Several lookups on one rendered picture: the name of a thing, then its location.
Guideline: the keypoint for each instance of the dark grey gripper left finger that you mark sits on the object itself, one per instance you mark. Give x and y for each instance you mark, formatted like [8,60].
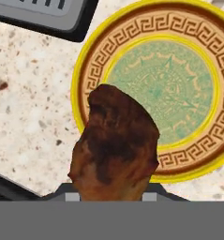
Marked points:
[65,194]

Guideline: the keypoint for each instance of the grey black-rimmed appliance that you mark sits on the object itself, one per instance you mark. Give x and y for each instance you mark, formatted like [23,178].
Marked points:
[44,15]

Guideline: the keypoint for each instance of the brown piece of meat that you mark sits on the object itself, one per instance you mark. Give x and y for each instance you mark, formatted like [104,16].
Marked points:
[116,146]

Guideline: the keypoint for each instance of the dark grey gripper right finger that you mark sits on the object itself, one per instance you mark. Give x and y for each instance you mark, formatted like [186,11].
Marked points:
[157,194]

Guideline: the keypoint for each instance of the yellow patterned plate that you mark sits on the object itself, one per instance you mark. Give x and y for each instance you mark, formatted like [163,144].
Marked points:
[166,90]

